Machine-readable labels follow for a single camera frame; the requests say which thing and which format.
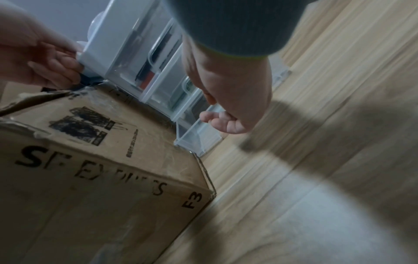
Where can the person's left hand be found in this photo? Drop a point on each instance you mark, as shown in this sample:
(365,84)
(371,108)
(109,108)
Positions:
(29,51)

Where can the person's right hand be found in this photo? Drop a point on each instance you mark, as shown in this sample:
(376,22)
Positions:
(238,90)

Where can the white plastic drawer organizer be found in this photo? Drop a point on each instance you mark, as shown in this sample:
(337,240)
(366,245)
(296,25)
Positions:
(107,38)

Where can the fat white marker orange cap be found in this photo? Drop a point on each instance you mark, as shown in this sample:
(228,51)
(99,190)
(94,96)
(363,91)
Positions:
(148,77)

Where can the taped brown cardboard box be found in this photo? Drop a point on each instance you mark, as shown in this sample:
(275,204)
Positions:
(81,193)

